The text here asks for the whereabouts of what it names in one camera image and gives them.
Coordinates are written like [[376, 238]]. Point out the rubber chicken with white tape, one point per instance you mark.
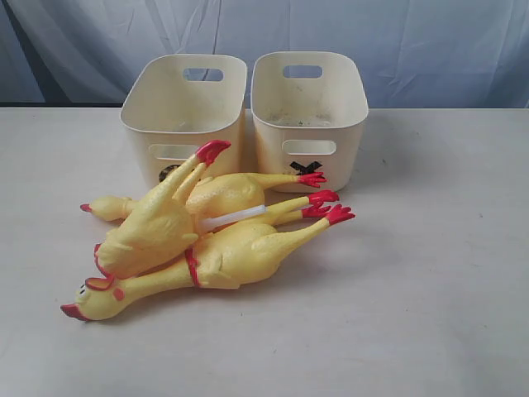
[[316, 199]]

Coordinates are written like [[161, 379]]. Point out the large rubber chicken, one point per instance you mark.
[[246, 252]]

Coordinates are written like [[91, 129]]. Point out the cream bin marked cross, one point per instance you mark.
[[308, 109]]

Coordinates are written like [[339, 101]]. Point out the cream bin marked circle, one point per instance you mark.
[[180, 102]]

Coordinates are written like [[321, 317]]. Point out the blue-grey backdrop curtain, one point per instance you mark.
[[411, 54]]

